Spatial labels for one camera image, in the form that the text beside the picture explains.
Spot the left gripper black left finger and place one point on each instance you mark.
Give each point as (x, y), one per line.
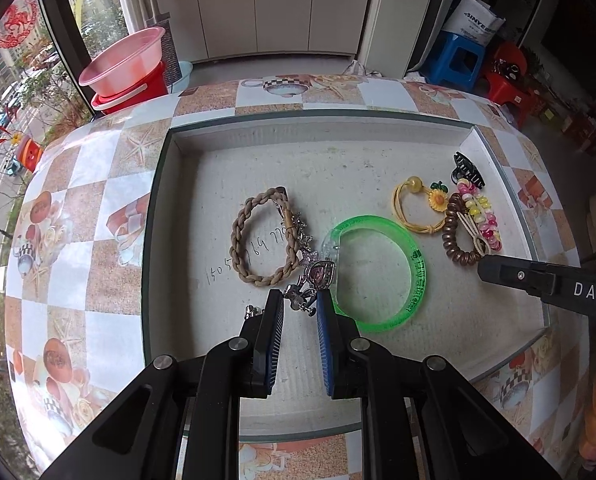
(267, 345)

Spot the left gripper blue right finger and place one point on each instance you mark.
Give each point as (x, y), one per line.
(330, 343)

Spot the green translucent bangle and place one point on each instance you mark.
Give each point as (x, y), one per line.
(413, 279)

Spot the black claw hair clip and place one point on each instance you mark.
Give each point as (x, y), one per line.
(464, 168)

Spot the grey jewelry tray box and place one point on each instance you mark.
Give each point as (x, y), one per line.
(334, 166)

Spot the red plastic stool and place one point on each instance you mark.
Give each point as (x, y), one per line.
(506, 76)

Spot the blue plastic stool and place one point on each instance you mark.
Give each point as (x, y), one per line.
(454, 61)

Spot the light blue basin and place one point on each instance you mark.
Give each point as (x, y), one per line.
(182, 83)

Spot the red plastic bucket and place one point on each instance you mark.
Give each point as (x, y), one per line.
(150, 87)

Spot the striped cloth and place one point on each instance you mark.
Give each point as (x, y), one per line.
(356, 68)

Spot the white paper bag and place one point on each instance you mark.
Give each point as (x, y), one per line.
(473, 20)

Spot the pink plastic basin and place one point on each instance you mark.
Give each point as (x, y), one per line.
(124, 63)

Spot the white cabinet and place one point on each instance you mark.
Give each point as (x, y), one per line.
(207, 30)

